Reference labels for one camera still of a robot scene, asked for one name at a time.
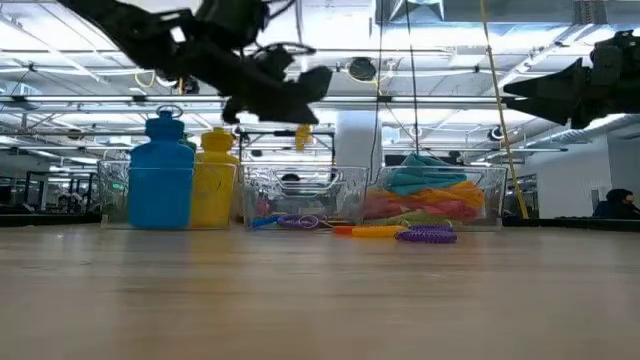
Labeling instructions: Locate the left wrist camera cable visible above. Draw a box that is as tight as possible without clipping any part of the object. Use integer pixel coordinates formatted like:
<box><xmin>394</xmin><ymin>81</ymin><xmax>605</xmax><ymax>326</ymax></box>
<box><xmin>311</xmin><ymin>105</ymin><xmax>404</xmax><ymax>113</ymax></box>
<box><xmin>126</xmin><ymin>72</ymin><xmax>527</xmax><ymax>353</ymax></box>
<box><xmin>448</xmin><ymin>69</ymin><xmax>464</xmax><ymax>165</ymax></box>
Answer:
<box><xmin>249</xmin><ymin>40</ymin><xmax>318</xmax><ymax>62</ymax></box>

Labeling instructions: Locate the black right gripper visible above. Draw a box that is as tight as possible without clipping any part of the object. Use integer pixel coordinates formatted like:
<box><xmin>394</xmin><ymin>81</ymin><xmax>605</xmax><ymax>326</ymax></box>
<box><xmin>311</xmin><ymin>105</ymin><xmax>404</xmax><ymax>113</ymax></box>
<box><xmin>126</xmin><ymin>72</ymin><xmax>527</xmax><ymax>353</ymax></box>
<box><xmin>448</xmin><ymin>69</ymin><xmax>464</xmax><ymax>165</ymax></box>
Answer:
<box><xmin>502</xmin><ymin>28</ymin><xmax>640</xmax><ymax>130</ymax></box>

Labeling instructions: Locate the round ceiling fixture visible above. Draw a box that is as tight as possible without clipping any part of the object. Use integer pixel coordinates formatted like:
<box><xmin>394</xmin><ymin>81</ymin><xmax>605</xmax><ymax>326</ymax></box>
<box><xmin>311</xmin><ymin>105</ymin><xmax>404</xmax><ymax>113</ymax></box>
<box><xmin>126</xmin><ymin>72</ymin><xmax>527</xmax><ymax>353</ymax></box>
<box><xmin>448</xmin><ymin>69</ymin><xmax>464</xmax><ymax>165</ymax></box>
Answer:
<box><xmin>347</xmin><ymin>56</ymin><xmax>379</xmax><ymax>83</ymax></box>

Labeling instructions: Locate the person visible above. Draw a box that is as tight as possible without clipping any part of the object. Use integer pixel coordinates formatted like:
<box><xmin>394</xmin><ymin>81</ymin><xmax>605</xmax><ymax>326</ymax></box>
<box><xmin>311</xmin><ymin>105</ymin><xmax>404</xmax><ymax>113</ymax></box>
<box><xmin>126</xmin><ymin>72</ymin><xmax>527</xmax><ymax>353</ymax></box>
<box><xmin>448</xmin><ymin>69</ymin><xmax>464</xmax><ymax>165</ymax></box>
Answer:
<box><xmin>591</xmin><ymin>188</ymin><xmax>640</xmax><ymax>220</ymax></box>

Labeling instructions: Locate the blue sports bottle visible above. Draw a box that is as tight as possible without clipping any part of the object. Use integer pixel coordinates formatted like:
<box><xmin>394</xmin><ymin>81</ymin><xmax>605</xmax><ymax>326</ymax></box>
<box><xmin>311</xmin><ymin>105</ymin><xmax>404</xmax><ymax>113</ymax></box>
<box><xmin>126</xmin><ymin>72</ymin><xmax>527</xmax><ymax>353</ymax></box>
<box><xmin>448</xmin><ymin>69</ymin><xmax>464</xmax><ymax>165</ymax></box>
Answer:
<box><xmin>128</xmin><ymin>106</ymin><xmax>196</xmax><ymax>231</ymax></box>

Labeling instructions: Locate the yellow sports bottle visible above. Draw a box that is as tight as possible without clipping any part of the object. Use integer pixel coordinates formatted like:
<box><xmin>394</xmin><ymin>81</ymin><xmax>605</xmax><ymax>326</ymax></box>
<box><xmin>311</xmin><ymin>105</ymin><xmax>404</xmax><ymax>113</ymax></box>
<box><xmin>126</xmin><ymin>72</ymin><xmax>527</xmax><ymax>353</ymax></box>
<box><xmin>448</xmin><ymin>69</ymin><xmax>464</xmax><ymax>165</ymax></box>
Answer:
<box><xmin>189</xmin><ymin>126</ymin><xmax>242</xmax><ymax>229</ymax></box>

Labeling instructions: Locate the pink microfibre cloth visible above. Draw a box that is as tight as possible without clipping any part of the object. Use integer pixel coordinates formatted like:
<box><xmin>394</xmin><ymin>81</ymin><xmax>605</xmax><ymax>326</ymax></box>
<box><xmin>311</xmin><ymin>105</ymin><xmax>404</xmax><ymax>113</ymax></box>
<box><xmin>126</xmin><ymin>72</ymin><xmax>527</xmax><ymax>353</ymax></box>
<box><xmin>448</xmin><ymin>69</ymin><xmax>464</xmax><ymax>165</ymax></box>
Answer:
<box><xmin>366</xmin><ymin>191</ymin><xmax>480</xmax><ymax>223</ymax></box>

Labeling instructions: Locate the purple coil band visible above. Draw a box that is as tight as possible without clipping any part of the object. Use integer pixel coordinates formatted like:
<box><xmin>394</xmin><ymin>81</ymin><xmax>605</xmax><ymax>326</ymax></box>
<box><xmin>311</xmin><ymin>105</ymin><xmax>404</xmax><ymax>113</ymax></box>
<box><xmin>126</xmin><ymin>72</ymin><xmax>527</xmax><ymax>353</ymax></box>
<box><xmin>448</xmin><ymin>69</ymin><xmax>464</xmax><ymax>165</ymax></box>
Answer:
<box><xmin>275</xmin><ymin>213</ymin><xmax>323</xmax><ymax>231</ymax></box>
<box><xmin>406</xmin><ymin>222</ymin><xmax>454</xmax><ymax>233</ymax></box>
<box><xmin>394</xmin><ymin>228</ymin><xmax>459</xmax><ymax>246</ymax></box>

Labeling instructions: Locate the clear plastic bin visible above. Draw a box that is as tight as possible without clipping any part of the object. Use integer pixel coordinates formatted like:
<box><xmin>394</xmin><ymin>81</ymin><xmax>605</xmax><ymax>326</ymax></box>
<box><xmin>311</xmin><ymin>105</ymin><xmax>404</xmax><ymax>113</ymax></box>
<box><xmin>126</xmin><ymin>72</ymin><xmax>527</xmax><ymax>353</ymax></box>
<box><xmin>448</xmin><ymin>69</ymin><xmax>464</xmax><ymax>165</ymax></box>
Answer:
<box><xmin>367</xmin><ymin>164</ymin><xmax>509</xmax><ymax>233</ymax></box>
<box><xmin>96</xmin><ymin>159</ymin><xmax>246</xmax><ymax>231</ymax></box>
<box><xmin>242</xmin><ymin>164</ymin><xmax>371</xmax><ymax>230</ymax></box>

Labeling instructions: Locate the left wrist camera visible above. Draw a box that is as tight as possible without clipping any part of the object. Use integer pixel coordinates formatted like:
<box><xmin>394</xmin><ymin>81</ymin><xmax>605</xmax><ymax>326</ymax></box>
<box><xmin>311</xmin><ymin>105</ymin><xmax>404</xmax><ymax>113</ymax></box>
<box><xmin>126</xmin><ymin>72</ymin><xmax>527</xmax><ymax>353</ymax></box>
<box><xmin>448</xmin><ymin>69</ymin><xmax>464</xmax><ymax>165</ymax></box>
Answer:
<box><xmin>197</xmin><ymin>0</ymin><xmax>270</xmax><ymax>49</ymax></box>

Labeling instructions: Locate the blue microfibre cloth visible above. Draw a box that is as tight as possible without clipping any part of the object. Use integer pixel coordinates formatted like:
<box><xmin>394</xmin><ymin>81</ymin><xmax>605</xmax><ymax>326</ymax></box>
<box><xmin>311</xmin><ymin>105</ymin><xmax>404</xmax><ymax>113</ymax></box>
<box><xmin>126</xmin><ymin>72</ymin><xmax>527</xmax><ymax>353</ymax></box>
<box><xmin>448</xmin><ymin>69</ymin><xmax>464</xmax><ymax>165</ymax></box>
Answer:
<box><xmin>383</xmin><ymin>153</ymin><xmax>469</xmax><ymax>198</ymax></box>

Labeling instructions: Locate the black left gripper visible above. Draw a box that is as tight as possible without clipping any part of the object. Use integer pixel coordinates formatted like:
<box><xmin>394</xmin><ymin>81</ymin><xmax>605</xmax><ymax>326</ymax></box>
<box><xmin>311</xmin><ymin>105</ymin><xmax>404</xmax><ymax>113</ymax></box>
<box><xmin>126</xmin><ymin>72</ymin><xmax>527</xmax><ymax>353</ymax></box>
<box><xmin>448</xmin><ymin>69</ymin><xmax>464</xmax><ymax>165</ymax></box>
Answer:
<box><xmin>198</xmin><ymin>43</ymin><xmax>334</xmax><ymax>126</ymax></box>

